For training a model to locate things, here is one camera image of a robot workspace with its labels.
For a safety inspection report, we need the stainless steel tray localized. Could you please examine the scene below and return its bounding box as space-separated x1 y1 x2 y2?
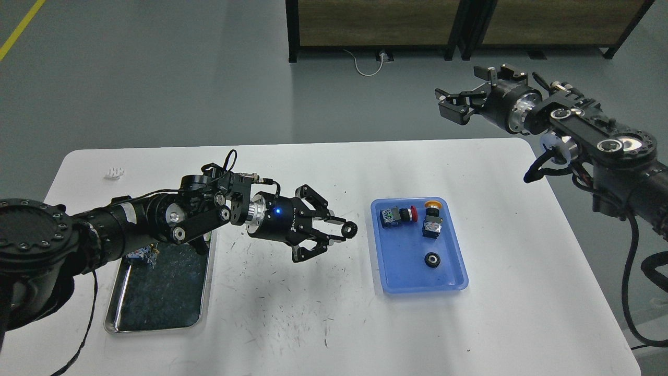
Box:
103 235 214 334

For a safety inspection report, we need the red push button switch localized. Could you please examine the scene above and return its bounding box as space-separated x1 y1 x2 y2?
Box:
378 206 419 228

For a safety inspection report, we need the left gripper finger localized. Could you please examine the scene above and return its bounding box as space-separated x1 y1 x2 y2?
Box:
294 185 347 226
291 229 349 263

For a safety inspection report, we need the white power cable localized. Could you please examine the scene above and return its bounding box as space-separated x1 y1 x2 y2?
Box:
342 50 393 77

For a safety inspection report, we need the small white plastic clip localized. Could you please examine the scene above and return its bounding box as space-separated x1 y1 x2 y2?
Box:
103 168 125 181

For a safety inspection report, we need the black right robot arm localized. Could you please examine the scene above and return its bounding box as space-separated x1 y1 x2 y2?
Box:
434 64 667 348

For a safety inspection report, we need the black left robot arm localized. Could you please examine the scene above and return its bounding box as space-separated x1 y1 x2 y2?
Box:
1 149 358 335

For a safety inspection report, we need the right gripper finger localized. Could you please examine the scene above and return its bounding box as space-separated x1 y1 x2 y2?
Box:
474 64 530 89
436 86 492 125

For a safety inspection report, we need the green push button switch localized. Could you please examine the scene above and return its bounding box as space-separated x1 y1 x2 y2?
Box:
124 244 160 269

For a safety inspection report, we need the left wooden cabinet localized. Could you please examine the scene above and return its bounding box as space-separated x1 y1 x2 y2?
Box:
285 1 472 63

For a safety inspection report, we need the yellow push button switch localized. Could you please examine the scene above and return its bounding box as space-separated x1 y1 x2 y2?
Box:
422 200 443 239

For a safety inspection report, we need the wooden cabinet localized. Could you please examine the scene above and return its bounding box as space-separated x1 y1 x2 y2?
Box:
285 1 472 63
458 1 653 61

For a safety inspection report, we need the blue plastic tray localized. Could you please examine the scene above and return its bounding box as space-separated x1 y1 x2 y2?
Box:
370 197 469 293

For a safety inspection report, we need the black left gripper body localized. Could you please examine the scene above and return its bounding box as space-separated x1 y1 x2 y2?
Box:
246 191 317 246

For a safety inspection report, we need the right wooden cabinet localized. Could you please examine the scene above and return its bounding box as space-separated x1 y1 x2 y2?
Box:
458 1 653 61

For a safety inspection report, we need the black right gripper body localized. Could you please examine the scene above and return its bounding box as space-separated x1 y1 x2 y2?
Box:
478 79 543 135

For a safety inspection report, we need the black gear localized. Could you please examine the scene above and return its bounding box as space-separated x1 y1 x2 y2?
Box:
341 221 359 239
424 252 441 268

